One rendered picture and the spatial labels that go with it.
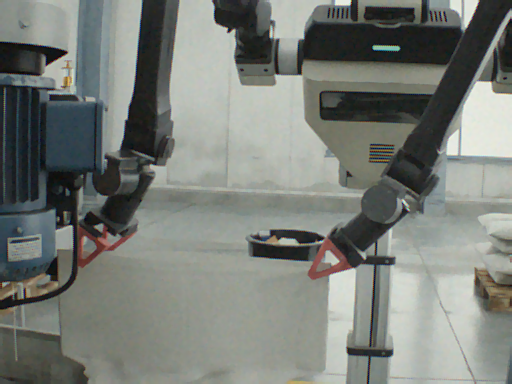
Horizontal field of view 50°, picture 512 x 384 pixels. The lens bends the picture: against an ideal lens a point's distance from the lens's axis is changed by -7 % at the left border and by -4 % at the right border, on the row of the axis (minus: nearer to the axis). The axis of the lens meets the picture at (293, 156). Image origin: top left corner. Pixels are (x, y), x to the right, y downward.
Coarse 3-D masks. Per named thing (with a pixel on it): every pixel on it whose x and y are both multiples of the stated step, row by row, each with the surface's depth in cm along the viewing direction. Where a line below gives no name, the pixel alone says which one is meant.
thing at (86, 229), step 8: (80, 224) 95; (88, 224) 96; (96, 224) 97; (80, 232) 95; (88, 232) 95; (96, 232) 95; (80, 240) 96; (96, 240) 95; (104, 240) 96; (80, 248) 97; (104, 248) 95; (80, 256) 97; (88, 256) 97; (96, 256) 96; (80, 264) 97
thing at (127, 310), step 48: (96, 288) 98; (144, 288) 96; (192, 288) 95; (240, 288) 97; (288, 288) 99; (96, 336) 99; (144, 336) 96; (192, 336) 96; (240, 336) 98; (288, 336) 100
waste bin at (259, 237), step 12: (252, 240) 316; (264, 240) 347; (300, 240) 351; (312, 240) 346; (252, 252) 319; (264, 252) 311; (276, 252) 308; (288, 252) 307; (300, 252) 309; (312, 252) 313
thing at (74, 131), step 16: (48, 112) 66; (64, 112) 66; (80, 112) 67; (96, 112) 67; (48, 128) 66; (64, 128) 66; (80, 128) 67; (96, 128) 67; (48, 144) 66; (64, 144) 66; (80, 144) 67; (96, 144) 67; (48, 160) 66; (64, 160) 67; (80, 160) 67; (96, 160) 67; (80, 176) 71
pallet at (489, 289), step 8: (480, 272) 456; (480, 280) 447; (488, 280) 431; (480, 288) 443; (488, 288) 411; (496, 288) 407; (504, 288) 407; (488, 296) 431; (496, 296) 398; (504, 296) 397; (488, 304) 407; (496, 304) 398; (504, 304) 397
